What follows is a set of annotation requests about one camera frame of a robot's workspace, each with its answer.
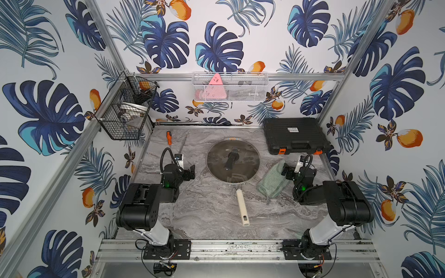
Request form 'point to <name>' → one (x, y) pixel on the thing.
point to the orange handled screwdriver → (169, 136)
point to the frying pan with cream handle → (235, 171)
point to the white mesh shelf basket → (237, 87)
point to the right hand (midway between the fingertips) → (295, 165)
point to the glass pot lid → (232, 147)
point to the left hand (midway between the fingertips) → (185, 163)
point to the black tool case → (295, 135)
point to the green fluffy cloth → (273, 182)
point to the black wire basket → (124, 112)
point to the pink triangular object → (215, 89)
